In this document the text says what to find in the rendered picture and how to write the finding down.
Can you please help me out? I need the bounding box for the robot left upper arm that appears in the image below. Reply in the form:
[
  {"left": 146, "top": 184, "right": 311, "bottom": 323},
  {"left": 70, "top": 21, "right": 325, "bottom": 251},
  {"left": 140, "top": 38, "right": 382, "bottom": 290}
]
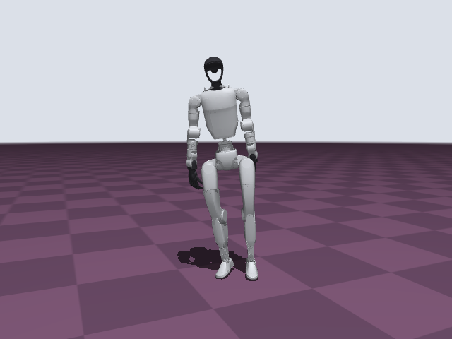
[{"left": 233, "top": 88, "right": 252, "bottom": 131}]

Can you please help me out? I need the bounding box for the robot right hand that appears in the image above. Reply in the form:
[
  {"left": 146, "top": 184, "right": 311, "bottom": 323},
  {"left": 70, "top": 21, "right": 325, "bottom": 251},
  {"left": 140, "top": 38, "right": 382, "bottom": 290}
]
[{"left": 187, "top": 160, "right": 203, "bottom": 189}]

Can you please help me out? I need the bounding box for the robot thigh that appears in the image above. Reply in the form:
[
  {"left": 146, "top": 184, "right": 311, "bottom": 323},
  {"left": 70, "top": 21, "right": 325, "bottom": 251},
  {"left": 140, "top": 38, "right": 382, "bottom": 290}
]
[
  {"left": 237, "top": 155, "right": 255, "bottom": 221},
  {"left": 201, "top": 158, "right": 227, "bottom": 224}
]

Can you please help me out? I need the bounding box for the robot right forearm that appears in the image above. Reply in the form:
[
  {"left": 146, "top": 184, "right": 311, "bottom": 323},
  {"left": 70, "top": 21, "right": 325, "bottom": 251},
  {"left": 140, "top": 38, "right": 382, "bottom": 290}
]
[{"left": 186, "top": 129, "right": 198, "bottom": 167}]

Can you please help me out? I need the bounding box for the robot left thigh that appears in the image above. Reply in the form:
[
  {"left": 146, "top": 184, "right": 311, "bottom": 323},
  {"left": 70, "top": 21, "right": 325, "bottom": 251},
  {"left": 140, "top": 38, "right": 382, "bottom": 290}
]
[{"left": 237, "top": 155, "right": 255, "bottom": 221}]

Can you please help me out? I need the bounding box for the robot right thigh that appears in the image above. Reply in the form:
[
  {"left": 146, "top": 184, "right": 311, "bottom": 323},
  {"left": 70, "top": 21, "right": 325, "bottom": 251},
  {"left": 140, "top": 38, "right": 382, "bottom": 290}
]
[{"left": 201, "top": 158, "right": 227, "bottom": 224}]

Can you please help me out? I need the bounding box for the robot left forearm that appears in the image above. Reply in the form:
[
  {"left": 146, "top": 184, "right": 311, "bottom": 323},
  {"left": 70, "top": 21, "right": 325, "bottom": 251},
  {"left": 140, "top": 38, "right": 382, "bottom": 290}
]
[{"left": 244, "top": 121, "right": 258, "bottom": 159}]

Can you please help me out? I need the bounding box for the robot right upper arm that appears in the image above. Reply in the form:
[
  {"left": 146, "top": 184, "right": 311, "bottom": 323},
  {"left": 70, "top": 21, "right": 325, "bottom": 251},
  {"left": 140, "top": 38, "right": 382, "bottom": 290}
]
[{"left": 188, "top": 94, "right": 201, "bottom": 138}]

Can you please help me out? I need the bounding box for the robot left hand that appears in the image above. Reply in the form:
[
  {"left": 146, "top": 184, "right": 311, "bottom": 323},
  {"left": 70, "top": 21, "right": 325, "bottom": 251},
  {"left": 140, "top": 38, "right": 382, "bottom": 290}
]
[{"left": 249, "top": 154, "right": 258, "bottom": 171}]

